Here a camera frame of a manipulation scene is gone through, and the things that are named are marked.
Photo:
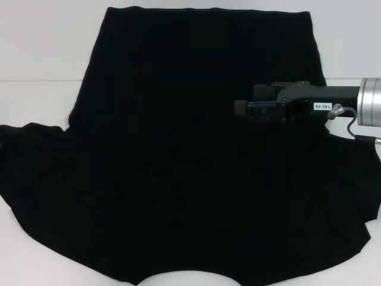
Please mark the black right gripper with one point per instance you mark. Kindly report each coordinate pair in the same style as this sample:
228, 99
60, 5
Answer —
300, 98

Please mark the black shirt with white print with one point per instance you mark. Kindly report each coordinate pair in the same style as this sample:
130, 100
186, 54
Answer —
163, 149

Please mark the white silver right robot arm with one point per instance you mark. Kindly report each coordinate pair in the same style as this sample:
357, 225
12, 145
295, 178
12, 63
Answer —
370, 101

